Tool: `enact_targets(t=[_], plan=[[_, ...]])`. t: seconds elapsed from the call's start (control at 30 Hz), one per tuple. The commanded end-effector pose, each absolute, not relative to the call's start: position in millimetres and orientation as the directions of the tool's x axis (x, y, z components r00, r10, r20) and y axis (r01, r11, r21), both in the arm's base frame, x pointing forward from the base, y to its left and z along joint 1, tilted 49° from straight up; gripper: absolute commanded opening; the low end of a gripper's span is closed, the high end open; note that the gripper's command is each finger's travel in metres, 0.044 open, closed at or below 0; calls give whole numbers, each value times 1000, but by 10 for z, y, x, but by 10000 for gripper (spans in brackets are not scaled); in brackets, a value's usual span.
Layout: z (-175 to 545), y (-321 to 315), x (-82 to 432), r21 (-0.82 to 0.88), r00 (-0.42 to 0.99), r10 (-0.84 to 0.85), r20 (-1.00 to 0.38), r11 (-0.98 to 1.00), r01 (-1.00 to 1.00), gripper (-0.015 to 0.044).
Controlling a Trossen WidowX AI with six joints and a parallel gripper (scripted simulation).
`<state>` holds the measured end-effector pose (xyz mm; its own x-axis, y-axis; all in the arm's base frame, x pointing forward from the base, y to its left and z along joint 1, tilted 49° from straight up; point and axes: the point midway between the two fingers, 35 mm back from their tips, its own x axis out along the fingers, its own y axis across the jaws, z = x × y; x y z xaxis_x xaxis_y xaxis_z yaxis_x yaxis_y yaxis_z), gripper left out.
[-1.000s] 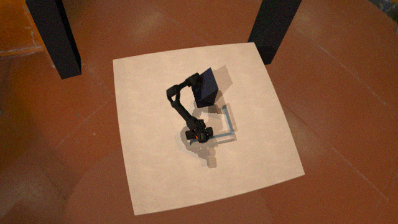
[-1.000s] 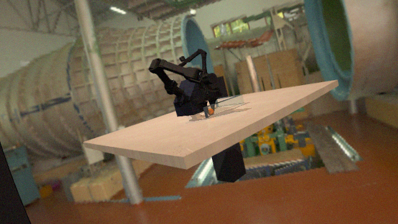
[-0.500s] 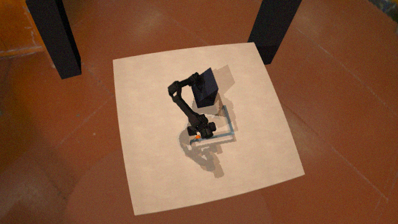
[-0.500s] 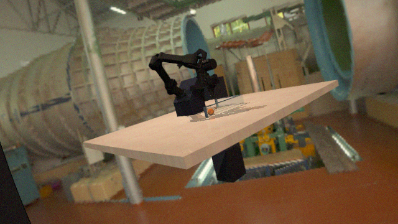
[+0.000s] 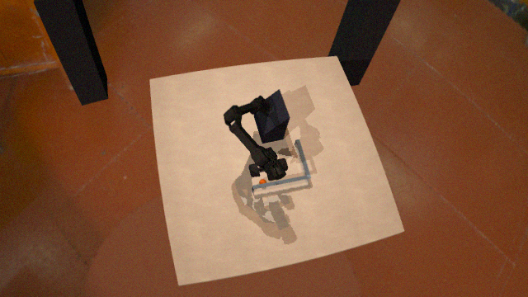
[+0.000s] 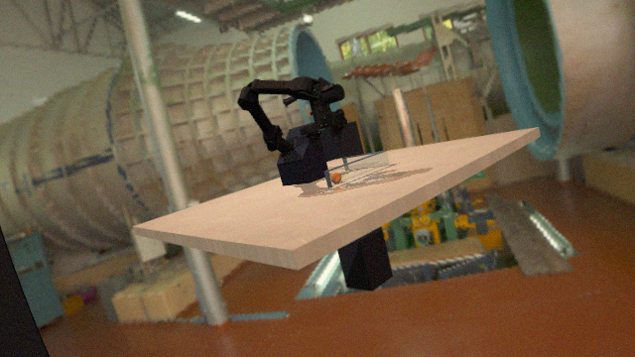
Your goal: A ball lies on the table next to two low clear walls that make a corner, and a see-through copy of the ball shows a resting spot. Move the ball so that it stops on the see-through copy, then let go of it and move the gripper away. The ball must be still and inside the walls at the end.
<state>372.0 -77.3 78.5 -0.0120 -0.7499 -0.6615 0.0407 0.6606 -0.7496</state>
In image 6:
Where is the clear low walls forming corner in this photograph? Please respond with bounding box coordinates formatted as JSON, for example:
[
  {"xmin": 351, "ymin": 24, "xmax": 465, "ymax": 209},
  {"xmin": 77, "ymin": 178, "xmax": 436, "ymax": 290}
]
[{"xmin": 329, "ymin": 151, "xmax": 390, "ymax": 187}]

